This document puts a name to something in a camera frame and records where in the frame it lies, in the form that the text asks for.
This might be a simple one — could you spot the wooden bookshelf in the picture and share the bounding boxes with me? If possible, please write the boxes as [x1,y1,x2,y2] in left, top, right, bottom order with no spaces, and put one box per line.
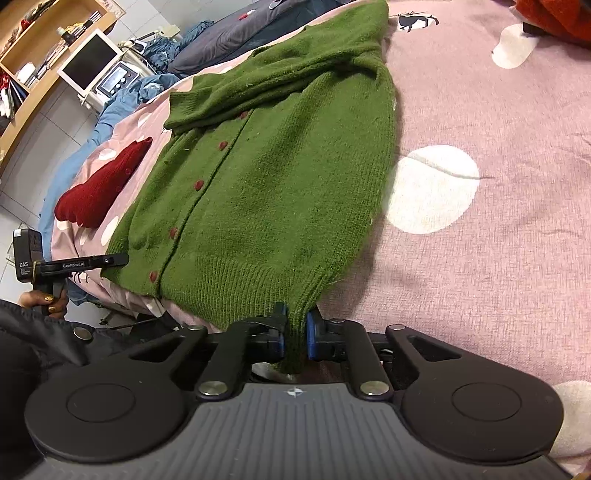
[0,0,119,175]

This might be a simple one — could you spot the white monitor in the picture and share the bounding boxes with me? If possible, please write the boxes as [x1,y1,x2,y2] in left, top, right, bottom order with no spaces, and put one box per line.
[58,28,124,97]

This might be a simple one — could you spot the cream fluffy cloth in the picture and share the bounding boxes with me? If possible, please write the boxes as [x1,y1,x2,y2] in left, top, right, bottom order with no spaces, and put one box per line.
[551,381,591,463]

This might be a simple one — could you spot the blue cloth heap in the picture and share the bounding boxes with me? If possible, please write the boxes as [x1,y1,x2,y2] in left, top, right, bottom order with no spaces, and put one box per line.
[142,21,216,62]

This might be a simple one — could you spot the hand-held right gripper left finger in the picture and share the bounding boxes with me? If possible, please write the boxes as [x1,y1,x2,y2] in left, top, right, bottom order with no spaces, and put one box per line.
[127,302,289,400]

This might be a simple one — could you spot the blue quilt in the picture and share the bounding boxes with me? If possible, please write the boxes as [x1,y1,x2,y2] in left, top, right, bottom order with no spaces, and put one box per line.
[38,71,182,241]

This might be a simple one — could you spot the green knit cardigan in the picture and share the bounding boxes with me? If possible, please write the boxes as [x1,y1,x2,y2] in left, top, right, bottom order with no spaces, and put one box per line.
[99,0,399,374]

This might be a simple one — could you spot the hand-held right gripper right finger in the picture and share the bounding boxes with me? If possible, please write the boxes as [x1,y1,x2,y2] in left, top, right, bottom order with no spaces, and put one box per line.
[306,310,465,400]

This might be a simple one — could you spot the pink deer printed blanket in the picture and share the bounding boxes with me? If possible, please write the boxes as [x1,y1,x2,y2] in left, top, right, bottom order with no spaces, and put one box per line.
[48,0,591,462]

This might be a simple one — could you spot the person's left hand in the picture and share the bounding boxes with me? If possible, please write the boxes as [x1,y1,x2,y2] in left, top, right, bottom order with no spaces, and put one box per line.
[18,291,70,320]

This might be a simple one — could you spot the red knit garment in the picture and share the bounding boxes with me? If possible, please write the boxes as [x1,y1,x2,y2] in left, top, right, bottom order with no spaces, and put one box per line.
[54,137,153,230]

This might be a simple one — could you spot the grey covered massage bed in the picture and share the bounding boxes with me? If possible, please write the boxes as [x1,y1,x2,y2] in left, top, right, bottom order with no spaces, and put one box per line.
[166,0,342,77]

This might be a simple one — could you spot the orange garment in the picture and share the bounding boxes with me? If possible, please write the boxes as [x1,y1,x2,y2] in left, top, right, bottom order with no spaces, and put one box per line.
[513,0,591,45]

